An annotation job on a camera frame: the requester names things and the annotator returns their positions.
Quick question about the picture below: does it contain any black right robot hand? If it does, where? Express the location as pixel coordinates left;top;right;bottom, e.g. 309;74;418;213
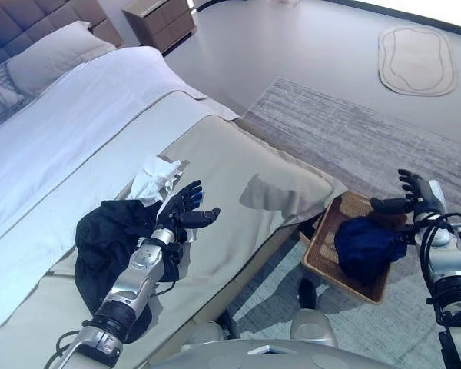
370;168;446;216

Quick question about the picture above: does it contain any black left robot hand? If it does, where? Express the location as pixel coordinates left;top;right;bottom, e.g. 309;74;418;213
156;179;221;235

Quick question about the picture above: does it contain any white garment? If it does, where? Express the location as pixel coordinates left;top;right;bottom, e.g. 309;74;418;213
126;155;189;204

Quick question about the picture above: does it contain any black garment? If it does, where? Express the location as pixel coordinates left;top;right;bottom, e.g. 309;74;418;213
75;198;195;343

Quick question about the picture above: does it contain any navy blue garment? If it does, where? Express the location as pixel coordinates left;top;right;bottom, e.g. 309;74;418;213
333;217;408;288

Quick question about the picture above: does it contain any beige bed cover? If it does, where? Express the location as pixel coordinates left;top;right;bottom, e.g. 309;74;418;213
0;113;349;369

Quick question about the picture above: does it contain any brown wicker basket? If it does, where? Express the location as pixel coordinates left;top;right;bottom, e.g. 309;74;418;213
298;191;416;306

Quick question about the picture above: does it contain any pale piped bed blanket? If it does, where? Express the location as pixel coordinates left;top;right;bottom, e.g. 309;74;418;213
0;91;241;339

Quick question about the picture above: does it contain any grey striped rug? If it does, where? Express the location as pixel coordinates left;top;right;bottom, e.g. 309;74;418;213
214;76;461;369

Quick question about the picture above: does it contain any silver left robot leg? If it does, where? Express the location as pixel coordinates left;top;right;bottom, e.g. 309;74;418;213
180;321;231;347

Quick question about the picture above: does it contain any silver robot leg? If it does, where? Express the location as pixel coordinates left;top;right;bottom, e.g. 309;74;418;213
287;307;339;349
180;321;231;347

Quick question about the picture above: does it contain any small oval beige rug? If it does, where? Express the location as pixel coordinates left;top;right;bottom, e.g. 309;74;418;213
376;25;458;97

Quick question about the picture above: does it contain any white duvet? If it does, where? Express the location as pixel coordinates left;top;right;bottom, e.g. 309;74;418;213
0;45;208;239

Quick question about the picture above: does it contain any black robot foot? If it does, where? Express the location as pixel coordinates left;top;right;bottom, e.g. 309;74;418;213
297;278;318;311

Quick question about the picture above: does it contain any silver robot torso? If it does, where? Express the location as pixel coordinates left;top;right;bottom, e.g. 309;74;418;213
176;337;400;369

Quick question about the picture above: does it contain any silver right robot leg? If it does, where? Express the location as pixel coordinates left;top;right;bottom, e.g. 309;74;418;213
287;307;339;349

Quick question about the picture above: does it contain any brown wooden nightstand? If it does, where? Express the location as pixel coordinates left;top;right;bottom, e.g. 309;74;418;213
121;0;197;55

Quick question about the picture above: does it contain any beige pillow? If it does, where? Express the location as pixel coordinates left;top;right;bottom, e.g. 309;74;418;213
5;21;118;97

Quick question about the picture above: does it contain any patterned grey cushion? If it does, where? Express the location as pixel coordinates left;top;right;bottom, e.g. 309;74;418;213
0;63;26;131

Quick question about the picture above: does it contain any tufted upholstered headboard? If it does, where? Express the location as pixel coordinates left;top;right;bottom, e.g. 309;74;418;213
0;0;126;74

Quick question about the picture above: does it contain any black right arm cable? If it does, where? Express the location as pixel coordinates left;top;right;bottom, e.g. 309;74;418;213
420;213;461;304

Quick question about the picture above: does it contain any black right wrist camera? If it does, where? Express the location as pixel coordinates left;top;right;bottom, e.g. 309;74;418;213
397;226;420;246

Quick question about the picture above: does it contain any beige upholstered bed frame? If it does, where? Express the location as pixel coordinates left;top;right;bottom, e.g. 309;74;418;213
138;221;320;369

